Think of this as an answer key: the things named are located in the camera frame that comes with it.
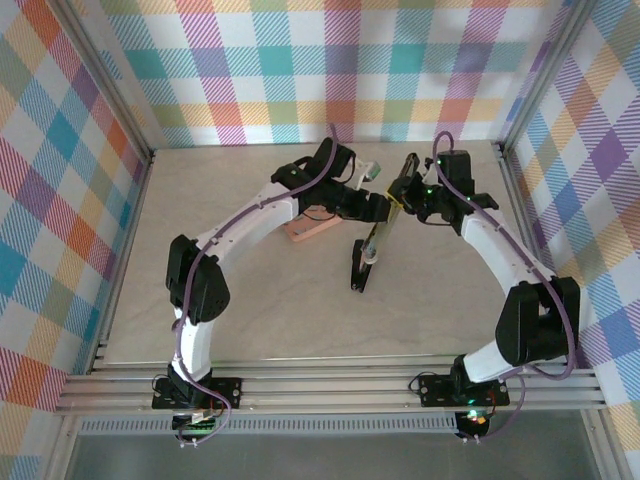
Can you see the aluminium frame post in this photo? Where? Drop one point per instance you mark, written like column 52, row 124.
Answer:
column 105, row 75
column 542, row 75

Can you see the orange plastic tray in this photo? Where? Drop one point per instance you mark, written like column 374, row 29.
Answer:
column 305, row 234

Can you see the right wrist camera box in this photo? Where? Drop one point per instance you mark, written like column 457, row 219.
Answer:
column 427, row 167

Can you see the black stapler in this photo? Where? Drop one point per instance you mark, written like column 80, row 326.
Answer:
column 357, row 277

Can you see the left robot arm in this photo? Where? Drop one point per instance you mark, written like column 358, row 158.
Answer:
column 240, row 225

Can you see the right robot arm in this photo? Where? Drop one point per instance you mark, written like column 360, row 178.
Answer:
column 505, row 255

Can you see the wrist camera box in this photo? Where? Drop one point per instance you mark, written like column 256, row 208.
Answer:
column 369, row 172
column 427, row 167

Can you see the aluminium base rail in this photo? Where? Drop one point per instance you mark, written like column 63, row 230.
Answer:
column 325, row 387

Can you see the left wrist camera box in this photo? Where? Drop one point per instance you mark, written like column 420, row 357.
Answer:
column 369, row 172

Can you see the aluminium side rail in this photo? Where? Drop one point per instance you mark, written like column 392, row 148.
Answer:
column 523, row 220
column 133, row 220

